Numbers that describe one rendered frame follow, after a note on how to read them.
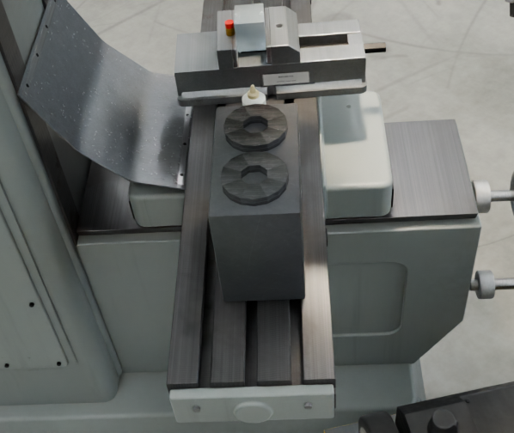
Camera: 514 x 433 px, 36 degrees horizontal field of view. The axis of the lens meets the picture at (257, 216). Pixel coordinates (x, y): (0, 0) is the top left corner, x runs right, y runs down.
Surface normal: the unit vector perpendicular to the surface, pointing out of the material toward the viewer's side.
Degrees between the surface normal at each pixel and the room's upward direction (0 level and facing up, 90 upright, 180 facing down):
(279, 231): 90
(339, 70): 90
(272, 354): 0
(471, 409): 0
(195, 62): 0
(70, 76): 64
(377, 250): 90
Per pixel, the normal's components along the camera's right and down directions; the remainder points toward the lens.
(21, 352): -0.01, 0.72
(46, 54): 0.86, -0.34
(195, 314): -0.07, -0.67
